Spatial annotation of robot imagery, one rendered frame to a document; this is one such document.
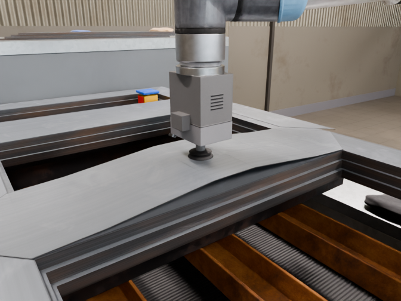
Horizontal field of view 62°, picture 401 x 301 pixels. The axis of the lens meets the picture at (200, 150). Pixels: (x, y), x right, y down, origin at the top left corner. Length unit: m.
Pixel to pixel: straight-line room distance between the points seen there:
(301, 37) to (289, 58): 0.30
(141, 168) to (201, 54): 0.20
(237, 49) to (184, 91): 3.24
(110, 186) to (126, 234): 0.10
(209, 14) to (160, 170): 0.24
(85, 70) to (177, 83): 0.80
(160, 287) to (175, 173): 0.36
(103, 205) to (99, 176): 0.09
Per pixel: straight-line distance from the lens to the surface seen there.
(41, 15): 2.92
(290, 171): 0.60
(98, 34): 1.43
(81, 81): 1.30
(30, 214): 0.49
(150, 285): 0.81
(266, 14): 0.53
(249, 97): 3.95
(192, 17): 0.49
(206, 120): 0.50
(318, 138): 0.77
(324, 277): 0.87
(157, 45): 1.42
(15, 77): 1.26
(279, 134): 0.76
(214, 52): 0.50
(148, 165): 0.55
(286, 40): 4.26
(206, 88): 0.49
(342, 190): 0.98
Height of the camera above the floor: 1.09
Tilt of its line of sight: 20 degrees down
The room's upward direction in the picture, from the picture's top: straight up
